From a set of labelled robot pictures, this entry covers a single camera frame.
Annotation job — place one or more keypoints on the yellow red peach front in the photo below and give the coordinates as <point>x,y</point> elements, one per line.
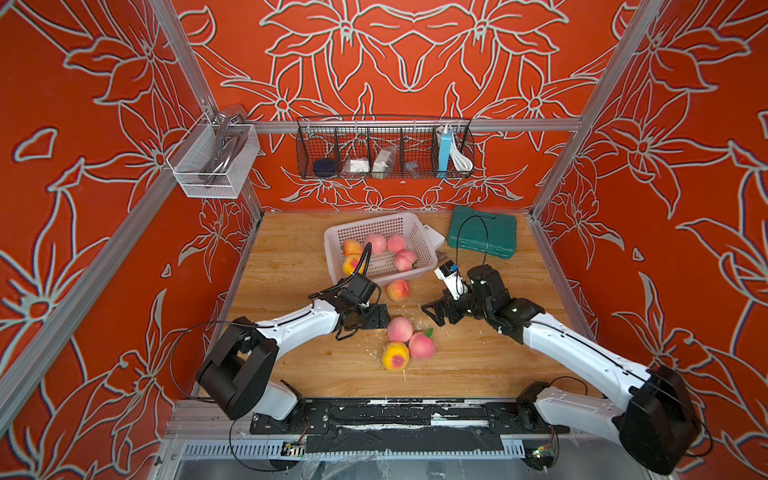
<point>395,356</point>

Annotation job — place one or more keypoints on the light blue box in basket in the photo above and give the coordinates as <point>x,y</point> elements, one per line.
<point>445,140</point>

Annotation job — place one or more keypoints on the white packet in basket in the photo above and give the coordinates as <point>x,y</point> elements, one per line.
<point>384,162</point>

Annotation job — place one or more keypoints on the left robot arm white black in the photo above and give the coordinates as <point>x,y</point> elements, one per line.
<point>236,372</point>

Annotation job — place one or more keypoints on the pink plastic perforated basket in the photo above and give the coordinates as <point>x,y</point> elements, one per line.
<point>380,268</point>

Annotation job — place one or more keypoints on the small white box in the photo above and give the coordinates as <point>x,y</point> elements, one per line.
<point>436,239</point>

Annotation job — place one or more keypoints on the pink peach with leaf upper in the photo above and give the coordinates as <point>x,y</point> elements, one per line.
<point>405,260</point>

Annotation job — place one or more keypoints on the green plastic tool case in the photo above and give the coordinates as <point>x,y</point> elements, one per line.
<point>491,234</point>

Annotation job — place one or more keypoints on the pink peach front with leaf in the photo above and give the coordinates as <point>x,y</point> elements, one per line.
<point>378,243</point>

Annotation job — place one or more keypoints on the white adapter in basket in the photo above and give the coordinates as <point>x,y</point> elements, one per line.
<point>356,166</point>

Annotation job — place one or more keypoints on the pink peach with leaf lower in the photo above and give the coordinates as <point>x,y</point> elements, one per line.
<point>421,346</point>

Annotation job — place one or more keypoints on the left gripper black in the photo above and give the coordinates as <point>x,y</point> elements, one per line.
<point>378,319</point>

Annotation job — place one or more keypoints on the clear plastic wall bin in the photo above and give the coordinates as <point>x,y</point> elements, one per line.
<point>197,149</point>

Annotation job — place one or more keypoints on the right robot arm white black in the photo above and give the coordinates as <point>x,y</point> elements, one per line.
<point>648,411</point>

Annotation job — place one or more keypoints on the dark round object in basket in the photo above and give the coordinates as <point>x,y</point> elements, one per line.
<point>324,168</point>

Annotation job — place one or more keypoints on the pink peach with leaf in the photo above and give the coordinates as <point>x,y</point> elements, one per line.
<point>421,346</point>
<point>378,243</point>
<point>405,260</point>

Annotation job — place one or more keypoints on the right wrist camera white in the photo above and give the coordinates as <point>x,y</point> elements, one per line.
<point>450,275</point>

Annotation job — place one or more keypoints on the black wire wall basket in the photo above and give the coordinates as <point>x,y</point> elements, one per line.
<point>342,138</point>

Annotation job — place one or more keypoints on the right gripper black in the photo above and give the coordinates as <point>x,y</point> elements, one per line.
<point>438,310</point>

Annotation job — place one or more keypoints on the metal tongs in bin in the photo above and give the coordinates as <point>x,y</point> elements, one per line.
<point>228,143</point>

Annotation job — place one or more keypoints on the orange pink peach near basket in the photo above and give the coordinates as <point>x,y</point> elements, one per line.
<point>398,290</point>

